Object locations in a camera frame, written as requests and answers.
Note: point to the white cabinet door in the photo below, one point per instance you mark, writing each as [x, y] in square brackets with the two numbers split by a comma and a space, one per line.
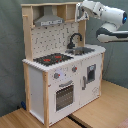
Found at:
[90, 79]

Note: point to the black toy stovetop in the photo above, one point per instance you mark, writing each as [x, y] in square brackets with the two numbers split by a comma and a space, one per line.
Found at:
[52, 59]

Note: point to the white toy microwave door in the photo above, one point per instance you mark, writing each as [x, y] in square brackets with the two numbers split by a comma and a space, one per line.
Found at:
[80, 14]

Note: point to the grey range hood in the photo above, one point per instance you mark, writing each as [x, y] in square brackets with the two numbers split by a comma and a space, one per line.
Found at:
[48, 18]

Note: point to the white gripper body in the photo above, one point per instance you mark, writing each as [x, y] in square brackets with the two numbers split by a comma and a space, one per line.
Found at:
[91, 7]

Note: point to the white oven door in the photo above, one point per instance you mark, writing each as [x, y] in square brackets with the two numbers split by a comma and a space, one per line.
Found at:
[63, 98]

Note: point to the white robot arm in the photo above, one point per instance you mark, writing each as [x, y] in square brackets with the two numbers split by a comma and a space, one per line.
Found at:
[113, 19]

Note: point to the metal toy sink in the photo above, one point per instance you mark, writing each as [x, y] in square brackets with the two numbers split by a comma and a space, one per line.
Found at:
[79, 51]

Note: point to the wooden toy kitchen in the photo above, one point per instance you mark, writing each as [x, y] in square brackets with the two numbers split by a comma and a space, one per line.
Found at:
[46, 40]

